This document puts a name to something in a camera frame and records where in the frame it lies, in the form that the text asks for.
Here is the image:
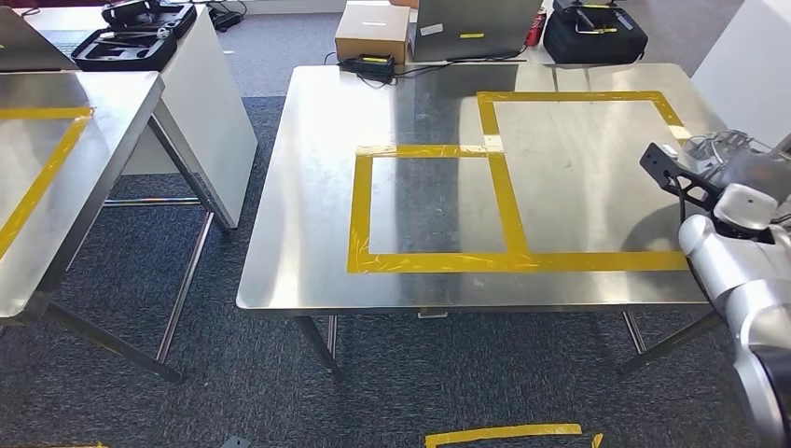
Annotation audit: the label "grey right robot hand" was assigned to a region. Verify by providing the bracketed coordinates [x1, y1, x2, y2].
[682, 129, 791, 206]

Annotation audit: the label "stainless steel workbench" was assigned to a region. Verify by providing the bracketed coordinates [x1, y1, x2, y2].
[235, 62, 731, 380]

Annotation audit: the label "white desk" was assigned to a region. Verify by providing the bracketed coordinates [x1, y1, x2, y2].
[23, 2, 259, 231]
[689, 0, 791, 151]

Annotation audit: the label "large yellow tape rectangle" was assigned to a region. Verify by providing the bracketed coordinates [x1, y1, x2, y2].
[475, 90, 695, 273]

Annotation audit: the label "black equipment bag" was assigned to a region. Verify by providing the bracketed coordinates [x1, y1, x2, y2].
[541, 0, 650, 67]

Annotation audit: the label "red drink can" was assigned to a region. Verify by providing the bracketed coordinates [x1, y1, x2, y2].
[524, 8, 549, 49]

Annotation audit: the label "silver grey laptop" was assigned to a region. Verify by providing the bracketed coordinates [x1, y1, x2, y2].
[407, 0, 547, 63]

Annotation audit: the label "yellow floor tape square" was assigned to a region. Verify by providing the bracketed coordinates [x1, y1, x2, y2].
[424, 423, 584, 448]

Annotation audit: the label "small yellow tape rectangle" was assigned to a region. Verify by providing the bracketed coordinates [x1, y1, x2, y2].
[346, 144, 530, 275]

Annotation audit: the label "black charger with yellow label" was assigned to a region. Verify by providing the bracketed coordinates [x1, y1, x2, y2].
[338, 52, 397, 86]

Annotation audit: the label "brown cardboard box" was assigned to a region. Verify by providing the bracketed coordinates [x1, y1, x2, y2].
[334, 0, 413, 65]

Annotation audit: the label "stainless steel table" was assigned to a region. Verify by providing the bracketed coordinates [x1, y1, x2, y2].
[0, 70, 234, 385]

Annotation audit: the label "yellow tape on steel table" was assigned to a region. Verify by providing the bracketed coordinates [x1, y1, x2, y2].
[0, 105, 96, 261]

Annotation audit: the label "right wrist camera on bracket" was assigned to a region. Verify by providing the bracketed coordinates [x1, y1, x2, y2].
[638, 141, 723, 213]

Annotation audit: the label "black cables on floor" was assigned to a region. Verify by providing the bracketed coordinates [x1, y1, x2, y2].
[205, 0, 250, 34]

